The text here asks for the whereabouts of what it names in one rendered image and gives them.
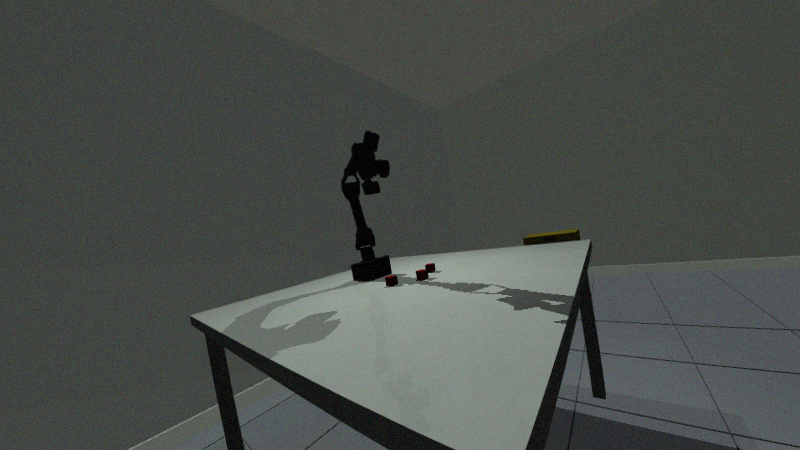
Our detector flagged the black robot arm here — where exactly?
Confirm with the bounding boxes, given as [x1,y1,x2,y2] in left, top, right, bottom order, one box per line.
[341,131,390,263]

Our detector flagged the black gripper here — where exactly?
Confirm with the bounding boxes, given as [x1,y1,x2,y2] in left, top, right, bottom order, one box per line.
[351,148,380,195]

